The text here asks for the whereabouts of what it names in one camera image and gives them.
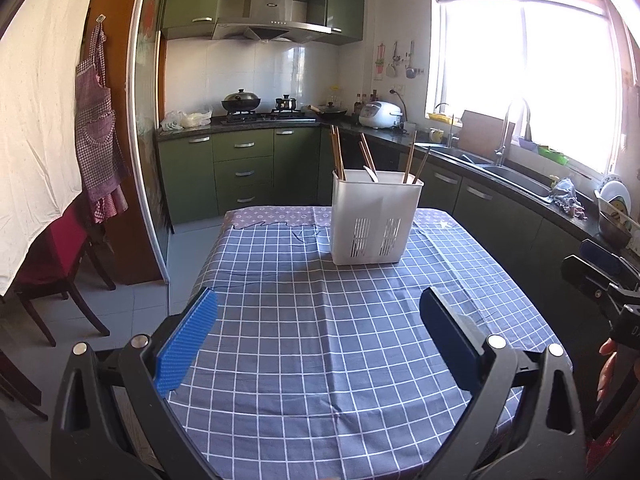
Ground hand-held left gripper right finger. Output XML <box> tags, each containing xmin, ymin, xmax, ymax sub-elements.
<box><xmin>420</xmin><ymin>287</ymin><xmax>587</xmax><ymax>480</ymax></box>

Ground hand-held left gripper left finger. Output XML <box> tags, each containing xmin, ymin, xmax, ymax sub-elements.
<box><xmin>50</xmin><ymin>287</ymin><xmax>221</xmax><ymax>480</ymax></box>

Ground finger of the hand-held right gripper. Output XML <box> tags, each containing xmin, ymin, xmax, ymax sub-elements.
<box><xmin>580</xmin><ymin>239</ymin><xmax>640</xmax><ymax>286</ymax></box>
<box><xmin>561</xmin><ymin>255</ymin><xmax>640</xmax><ymax>311</ymax></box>

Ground white plastic utensil holder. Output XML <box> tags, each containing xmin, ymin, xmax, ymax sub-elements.
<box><xmin>331</xmin><ymin>169</ymin><xmax>425</xmax><ymax>267</ymax></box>

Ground person's right forearm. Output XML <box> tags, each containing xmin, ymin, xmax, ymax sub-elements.
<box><xmin>590</xmin><ymin>440</ymin><xmax>617</xmax><ymax>467</ymax></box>

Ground person's right hand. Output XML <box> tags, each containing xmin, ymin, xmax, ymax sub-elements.
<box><xmin>597</xmin><ymin>339</ymin><xmax>619</xmax><ymax>404</ymax></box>

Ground dish rack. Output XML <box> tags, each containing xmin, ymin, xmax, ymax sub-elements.
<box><xmin>594</xmin><ymin>174</ymin><xmax>640</xmax><ymax>251</ymax></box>

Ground white plate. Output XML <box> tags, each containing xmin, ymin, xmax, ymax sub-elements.
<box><xmin>597</xmin><ymin>174</ymin><xmax>633</xmax><ymax>211</ymax></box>

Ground crumpled rag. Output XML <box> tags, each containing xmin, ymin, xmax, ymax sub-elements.
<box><xmin>549</xmin><ymin>177</ymin><xmax>586</xmax><ymax>218</ymax></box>

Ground green plastic container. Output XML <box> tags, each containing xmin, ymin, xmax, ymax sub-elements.
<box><xmin>537</xmin><ymin>144</ymin><xmax>570</xmax><ymax>165</ymax></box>

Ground blue checkered tablecloth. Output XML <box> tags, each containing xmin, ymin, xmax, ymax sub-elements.
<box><xmin>167</xmin><ymin>206</ymin><xmax>573</xmax><ymax>480</ymax></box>

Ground steel double sink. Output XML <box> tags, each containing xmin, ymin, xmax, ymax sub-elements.
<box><xmin>415</xmin><ymin>144</ymin><xmax>553</xmax><ymax>198</ymax></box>

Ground wooden chair with red cushion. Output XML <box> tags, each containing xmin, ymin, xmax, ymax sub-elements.
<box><xmin>12</xmin><ymin>200</ymin><xmax>117</xmax><ymax>347</ymax></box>

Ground tall steel faucet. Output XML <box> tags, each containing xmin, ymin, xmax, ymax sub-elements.
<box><xmin>495</xmin><ymin>97</ymin><xmax>533</xmax><ymax>167</ymax></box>

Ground green base cabinets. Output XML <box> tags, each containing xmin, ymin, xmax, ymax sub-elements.
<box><xmin>156</xmin><ymin>127</ymin><xmax>601</xmax><ymax>281</ymax></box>

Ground dark wooden furniture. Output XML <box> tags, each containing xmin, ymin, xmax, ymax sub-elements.
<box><xmin>0</xmin><ymin>350</ymin><xmax>48</xmax><ymax>421</ymax></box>

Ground wooden cutting board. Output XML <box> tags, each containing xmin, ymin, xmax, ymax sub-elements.
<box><xmin>457</xmin><ymin>110</ymin><xmax>507</xmax><ymax>157</ymax></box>

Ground kitchen window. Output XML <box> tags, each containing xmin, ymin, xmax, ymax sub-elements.
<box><xmin>425</xmin><ymin>0</ymin><xmax>636</xmax><ymax>176</ymax></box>

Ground white plastic bag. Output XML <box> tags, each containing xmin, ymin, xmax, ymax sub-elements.
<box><xmin>159</xmin><ymin>106</ymin><xmax>213</xmax><ymax>132</ymax></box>

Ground checkered apron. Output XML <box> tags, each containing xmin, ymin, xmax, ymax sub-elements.
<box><xmin>75</xmin><ymin>22</ymin><xmax>128</xmax><ymax>225</ymax></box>

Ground white rice cooker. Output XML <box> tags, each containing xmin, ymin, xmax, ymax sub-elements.
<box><xmin>358</xmin><ymin>101</ymin><xmax>404</xmax><ymax>129</ymax></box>

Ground sliding glass door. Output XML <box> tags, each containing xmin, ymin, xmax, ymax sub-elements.
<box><xmin>125</xmin><ymin>0</ymin><xmax>173</xmax><ymax>283</ymax></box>

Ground gas stove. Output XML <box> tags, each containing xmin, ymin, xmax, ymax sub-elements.
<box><xmin>220</xmin><ymin>110</ymin><xmax>316</xmax><ymax>125</ymax></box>

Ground black wok with lid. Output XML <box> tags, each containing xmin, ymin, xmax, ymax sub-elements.
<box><xmin>221</xmin><ymin>88</ymin><xmax>262</xmax><ymax>113</ymax></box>

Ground black frying pan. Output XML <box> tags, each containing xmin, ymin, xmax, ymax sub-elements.
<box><xmin>307</xmin><ymin>101</ymin><xmax>348</xmax><ymax>120</ymax></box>

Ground white hanging cloth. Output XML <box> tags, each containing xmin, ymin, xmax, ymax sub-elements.
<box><xmin>0</xmin><ymin>0</ymin><xmax>106</xmax><ymax>295</ymax></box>

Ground steel range hood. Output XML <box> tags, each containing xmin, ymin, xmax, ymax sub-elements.
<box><xmin>211</xmin><ymin>0</ymin><xmax>332</xmax><ymax>45</ymax></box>

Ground green wall cabinets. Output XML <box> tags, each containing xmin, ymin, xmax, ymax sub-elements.
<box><xmin>161</xmin><ymin>0</ymin><xmax>367</xmax><ymax>45</ymax></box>

